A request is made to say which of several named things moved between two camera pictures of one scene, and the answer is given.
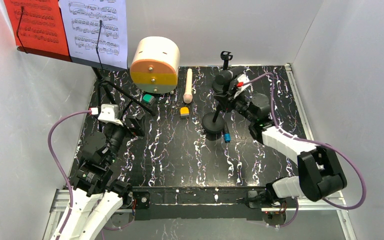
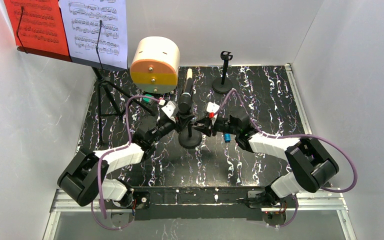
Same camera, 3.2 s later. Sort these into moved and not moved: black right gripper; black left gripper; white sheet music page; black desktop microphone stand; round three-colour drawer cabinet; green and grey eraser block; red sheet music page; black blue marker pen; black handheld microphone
Moved: black desktop microphone stand; black right gripper; black handheld microphone; black left gripper
Not moved: round three-colour drawer cabinet; green and grey eraser block; white sheet music page; black blue marker pen; red sheet music page
